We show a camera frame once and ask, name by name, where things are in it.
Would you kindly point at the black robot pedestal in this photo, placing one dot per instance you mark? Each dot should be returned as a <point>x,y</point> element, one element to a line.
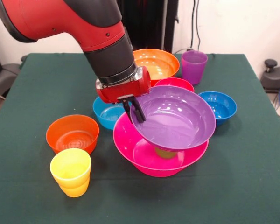
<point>149,23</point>

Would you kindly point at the green cup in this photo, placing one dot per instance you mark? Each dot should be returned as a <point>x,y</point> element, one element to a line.
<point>164,154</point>

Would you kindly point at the purple cup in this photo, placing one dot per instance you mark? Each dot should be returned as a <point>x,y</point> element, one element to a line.
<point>193,72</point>

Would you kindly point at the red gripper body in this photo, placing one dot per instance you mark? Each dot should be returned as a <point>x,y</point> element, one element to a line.
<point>126,92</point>

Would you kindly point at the black stand with knob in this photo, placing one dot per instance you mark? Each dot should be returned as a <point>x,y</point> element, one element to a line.
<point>275,77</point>

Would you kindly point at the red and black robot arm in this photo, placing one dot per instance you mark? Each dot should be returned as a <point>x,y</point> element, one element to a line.
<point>60,18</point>

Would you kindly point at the light blue bowl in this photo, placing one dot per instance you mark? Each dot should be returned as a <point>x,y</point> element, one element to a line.
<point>105,114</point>

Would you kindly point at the black stand base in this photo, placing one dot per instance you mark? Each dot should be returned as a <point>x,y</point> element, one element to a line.
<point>4,77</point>

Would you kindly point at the large purple bowl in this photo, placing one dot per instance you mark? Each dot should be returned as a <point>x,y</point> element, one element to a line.
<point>172,126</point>

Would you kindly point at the large pink bowl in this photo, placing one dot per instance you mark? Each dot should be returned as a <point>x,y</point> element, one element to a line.
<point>126,142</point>

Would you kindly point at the small red bowl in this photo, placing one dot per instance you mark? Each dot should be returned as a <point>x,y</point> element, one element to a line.
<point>175,82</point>

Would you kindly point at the yellow cup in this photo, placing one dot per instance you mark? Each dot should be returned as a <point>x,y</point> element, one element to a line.
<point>70,172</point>

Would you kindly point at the dark green table cloth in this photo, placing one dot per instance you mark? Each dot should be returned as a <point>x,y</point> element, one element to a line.
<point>235,163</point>

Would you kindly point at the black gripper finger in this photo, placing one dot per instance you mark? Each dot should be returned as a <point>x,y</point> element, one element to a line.
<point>126,109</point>
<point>138,112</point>

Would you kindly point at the dark blue bowl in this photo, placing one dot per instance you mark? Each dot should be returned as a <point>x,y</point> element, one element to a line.
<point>224,109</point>

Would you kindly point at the small orange-red bowl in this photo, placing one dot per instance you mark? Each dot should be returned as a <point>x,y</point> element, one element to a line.
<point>72,133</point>

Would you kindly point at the large orange bowl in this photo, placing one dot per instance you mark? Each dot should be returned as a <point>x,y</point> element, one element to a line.
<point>163,65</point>

